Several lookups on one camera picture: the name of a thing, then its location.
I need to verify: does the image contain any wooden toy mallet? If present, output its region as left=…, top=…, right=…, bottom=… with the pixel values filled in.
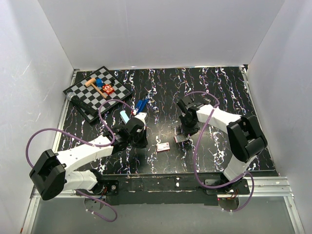
left=84, top=78, right=107, bottom=99

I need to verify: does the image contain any red white staple box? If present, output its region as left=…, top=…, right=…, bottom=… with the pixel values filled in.
left=156, top=142, right=170, bottom=152

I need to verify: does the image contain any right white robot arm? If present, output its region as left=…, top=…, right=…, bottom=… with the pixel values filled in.
left=177, top=97, right=268, bottom=194

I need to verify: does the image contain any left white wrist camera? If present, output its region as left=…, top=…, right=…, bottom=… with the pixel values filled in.
left=134, top=112, right=147, bottom=125

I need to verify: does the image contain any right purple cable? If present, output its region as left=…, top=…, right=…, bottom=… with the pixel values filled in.
left=184, top=91, right=255, bottom=213

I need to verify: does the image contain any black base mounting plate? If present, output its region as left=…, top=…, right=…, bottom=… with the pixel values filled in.
left=75, top=172, right=232, bottom=207

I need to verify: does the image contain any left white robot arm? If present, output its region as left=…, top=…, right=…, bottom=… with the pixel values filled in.
left=30, top=113, right=148, bottom=200

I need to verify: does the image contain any black cylinder silver cap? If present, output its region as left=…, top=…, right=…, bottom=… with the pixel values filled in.
left=66, top=92, right=97, bottom=116

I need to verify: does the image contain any light blue stapler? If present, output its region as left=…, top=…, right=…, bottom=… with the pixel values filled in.
left=120, top=110, right=130, bottom=124

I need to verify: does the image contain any checkered chess board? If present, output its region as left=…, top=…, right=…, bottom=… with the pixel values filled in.
left=63, top=66, right=133, bottom=111

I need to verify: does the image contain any blue toy block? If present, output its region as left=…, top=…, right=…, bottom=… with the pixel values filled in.
left=96, top=78, right=103, bottom=88

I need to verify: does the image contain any staple box tray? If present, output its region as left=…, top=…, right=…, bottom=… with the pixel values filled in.
left=174, top=135, right=190, bottom=143

